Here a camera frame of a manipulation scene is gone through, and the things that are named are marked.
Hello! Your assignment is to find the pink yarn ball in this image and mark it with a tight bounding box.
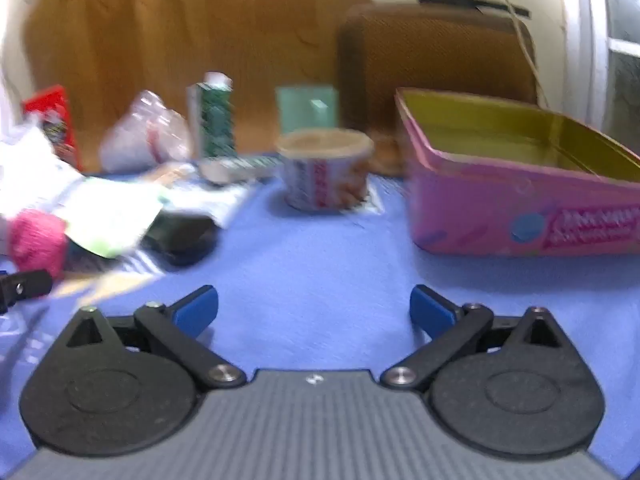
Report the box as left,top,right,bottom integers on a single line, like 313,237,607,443
8,209,68,280

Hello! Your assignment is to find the paper cup with lid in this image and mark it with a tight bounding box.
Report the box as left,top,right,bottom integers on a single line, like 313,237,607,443
277,128,374,211

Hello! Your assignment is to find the black pouch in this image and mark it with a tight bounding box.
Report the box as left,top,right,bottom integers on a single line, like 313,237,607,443
141,211,220,268

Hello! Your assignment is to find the white tissue pack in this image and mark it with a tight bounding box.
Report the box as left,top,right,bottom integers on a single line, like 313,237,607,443
1,122,85,219

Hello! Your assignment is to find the blue patterned tablecloth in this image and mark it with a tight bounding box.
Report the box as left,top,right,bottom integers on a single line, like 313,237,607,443
1,180,639,479

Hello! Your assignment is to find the pink metal tin box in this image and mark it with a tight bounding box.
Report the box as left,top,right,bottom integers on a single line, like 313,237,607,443
396,89,639,257

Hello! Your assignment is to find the red snack tin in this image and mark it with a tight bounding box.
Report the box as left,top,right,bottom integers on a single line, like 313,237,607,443
21,84,81,170

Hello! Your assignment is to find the bag of paper cups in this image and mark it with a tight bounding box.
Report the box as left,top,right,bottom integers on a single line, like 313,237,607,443
99,90,193,174

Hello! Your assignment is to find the green milk carton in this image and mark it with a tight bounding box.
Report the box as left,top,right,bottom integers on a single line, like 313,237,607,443
186,72,236,158

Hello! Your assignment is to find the green plastic mug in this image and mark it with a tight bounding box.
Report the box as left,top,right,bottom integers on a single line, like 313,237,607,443
276,84,338,134

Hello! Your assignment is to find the white frosted glass door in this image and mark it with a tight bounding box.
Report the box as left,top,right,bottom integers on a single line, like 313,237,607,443
563,0,640,153

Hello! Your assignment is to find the white power cable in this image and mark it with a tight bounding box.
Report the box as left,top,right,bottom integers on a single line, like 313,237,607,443
479,0,551,109

